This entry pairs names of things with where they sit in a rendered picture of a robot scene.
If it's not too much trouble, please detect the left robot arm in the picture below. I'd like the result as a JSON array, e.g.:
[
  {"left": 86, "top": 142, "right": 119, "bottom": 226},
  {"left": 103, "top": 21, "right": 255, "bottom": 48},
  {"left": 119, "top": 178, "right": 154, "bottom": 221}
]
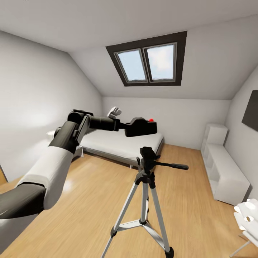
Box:
[{"left": 0, "top": 107, "right": 133, "bottom": 254}]

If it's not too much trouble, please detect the camera tripod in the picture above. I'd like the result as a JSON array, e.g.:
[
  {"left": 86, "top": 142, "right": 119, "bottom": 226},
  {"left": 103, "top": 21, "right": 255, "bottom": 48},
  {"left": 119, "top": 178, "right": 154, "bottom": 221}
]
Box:
[{"left": 101, "top": 147, "right": 189, "bottom": 258}]

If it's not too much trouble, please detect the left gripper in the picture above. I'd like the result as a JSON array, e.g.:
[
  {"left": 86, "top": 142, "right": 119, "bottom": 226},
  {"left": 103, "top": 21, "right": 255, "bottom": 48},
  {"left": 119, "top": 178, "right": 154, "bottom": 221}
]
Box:
[{"left": 99, "top": 116, "right": 133, "bottom": 132}]

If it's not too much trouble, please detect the digital camera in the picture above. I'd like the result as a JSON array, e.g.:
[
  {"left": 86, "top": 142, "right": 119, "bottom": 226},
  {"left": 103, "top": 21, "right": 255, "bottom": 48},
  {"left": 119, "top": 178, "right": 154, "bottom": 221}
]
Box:
[{"left": 124, "top": 117, "right": 158, "bottom": 138}]

